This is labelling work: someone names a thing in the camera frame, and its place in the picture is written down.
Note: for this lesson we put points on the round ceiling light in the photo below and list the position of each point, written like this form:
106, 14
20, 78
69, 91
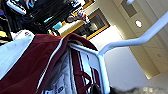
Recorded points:
138, 23

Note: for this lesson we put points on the teal item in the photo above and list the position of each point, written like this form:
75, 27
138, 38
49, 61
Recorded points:
57, 25

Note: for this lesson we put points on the white and red toy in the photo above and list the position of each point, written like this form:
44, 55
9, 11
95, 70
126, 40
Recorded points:
80, 16

